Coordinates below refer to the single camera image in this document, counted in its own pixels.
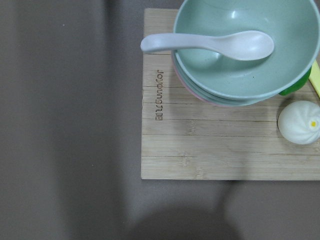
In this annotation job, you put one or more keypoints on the bamboo cutting board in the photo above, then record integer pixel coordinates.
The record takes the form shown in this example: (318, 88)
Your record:
(184, 137)

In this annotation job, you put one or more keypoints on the white ceramic spoon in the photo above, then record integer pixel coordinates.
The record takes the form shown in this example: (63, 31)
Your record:
(248, 45)

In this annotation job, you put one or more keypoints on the white steamed bun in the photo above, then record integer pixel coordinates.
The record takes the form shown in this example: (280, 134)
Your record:
(299, 122)

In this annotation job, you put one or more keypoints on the green lime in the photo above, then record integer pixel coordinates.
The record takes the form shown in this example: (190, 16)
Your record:
(297, 85)

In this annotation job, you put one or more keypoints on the yellow plastic knife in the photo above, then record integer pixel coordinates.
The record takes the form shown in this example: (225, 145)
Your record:
(314, 77)

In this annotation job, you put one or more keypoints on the green stacked bowls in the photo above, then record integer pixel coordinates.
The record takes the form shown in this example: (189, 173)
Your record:
(294, 26)

